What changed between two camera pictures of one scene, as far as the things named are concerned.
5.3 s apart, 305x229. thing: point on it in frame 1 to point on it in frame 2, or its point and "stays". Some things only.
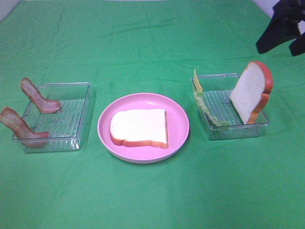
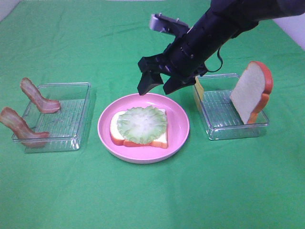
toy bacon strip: x=45 y=105 stays
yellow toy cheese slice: x=197 y=84 stays
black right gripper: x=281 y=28 to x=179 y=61
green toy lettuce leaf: x=215 y=120 to x=142 y=125
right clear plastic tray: x=220 y=119 stays
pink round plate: x=177 y=129 stays
